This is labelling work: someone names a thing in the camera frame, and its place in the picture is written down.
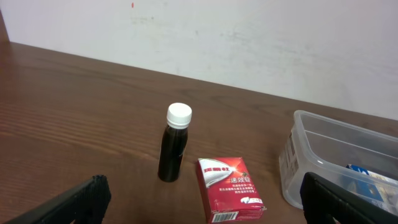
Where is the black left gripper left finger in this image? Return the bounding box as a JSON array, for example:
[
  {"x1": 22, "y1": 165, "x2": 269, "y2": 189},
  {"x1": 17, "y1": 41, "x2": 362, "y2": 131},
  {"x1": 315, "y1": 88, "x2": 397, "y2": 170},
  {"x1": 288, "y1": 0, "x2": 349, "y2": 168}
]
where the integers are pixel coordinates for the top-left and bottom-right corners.
[{"x1": 6, "y1": 175, "x2": 111, "y2": 224}]

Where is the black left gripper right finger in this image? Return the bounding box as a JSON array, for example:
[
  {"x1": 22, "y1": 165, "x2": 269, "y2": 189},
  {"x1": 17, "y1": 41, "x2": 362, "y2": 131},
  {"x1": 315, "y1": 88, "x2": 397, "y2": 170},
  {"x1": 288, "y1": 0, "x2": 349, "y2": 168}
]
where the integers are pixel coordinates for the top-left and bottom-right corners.
[{"x1": 300, "y1": 172, "x2": 397, "y2": 224}]

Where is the blue Kool Fever box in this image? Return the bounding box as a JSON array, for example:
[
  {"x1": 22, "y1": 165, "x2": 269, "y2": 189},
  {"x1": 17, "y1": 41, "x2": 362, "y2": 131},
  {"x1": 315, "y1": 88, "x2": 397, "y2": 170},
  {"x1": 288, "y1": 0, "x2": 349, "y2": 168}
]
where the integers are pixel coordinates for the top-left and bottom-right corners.
[{"x1": 342, "y1": 164, "x2": 397, "y2": 215}]

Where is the red orange small box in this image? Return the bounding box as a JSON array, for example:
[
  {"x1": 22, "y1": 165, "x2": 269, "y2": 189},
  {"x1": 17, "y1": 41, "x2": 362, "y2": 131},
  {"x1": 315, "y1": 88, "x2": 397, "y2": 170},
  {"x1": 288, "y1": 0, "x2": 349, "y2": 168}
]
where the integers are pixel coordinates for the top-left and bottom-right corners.
[{"x1": 197, "y1": 157, "x2": 266, "y2": 223}]

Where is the small white-capped dark bottle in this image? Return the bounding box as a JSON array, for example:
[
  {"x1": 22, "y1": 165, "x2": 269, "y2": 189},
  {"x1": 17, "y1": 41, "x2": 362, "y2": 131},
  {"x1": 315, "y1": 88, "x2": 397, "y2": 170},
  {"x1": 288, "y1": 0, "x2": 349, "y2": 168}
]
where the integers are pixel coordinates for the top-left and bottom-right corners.
[{"x1": 158, "y1": 103, "x2": 192, "y2": 182}]

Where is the clear plastic container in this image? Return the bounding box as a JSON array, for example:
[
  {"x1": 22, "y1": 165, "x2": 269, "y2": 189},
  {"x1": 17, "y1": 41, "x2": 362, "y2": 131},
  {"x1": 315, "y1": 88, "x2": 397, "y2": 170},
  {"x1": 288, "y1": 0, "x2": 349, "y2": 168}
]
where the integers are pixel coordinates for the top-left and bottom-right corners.
[{"x1": 279, "y1": 110, "x2": 397, "y2": 208}]

